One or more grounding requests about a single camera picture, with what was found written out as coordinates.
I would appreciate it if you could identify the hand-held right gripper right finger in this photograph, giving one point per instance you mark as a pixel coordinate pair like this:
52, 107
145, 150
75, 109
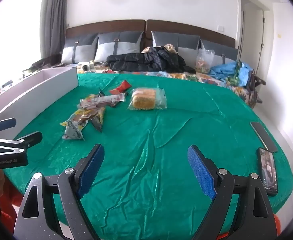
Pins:
201, 172

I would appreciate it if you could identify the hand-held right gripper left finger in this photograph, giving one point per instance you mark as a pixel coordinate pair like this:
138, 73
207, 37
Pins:
92, 172

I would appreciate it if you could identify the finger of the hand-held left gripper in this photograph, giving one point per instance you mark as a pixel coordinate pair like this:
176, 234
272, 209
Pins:
29, 139
5, 124

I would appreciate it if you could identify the silver snack packet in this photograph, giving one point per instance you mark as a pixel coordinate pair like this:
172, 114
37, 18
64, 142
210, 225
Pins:
72, 133

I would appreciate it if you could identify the dark snack packet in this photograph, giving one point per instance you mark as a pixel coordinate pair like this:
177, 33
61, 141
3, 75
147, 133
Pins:
97, 125

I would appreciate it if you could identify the white cardboard box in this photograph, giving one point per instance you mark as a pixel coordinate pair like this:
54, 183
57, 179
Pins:
49, 87

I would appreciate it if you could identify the dark chocolate bar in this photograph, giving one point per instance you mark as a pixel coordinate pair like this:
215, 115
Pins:
104, 100

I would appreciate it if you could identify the bagged bread loaf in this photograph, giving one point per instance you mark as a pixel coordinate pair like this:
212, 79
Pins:
144, 99

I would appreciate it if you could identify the red snack packet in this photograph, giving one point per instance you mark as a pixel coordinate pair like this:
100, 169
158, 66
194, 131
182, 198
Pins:
122, 87

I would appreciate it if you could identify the green satin blanket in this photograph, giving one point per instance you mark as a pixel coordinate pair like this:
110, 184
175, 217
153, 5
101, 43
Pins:
161, 142

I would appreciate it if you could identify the smartphone with lit screen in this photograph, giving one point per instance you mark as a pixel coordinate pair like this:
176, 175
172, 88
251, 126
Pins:
269, 172

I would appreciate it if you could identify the black smartphone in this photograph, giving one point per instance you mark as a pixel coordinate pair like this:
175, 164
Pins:
264, 136

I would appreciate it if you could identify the dark cloth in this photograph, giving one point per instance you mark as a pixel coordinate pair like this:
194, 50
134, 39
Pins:
44, 62

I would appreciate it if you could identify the small dark box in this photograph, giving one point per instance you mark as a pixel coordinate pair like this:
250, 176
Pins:
87, 67

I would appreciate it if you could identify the green patterned cloth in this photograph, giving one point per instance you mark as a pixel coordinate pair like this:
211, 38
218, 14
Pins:
232, 78

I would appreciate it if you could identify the dark bag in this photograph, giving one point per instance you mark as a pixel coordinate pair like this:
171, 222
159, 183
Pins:
255, 87

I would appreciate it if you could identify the grey and white pillow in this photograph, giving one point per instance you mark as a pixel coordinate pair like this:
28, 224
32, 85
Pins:
226, 52
176, 42
79, 50
119, 45

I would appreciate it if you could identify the blue cloth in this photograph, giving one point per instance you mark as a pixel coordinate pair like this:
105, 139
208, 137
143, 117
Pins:
221, 71

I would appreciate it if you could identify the clear plastic bag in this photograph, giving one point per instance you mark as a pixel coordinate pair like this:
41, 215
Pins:
204, 62

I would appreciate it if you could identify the grey curtain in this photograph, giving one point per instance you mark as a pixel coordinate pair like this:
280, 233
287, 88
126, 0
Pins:
54, 17

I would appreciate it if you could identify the black puffer jacket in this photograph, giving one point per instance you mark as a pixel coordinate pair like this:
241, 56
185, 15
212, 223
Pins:
141, 61

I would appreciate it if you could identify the tan cloth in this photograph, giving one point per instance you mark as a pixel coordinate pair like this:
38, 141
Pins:
170, 47

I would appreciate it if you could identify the brown wooden headboard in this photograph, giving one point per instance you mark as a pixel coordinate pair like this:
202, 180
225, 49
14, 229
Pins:
106, 27

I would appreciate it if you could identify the white door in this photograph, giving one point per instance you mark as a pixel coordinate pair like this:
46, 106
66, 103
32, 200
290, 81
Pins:
251, 30

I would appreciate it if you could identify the white wall switch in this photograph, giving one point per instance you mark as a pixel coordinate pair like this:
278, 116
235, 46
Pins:
221, 28

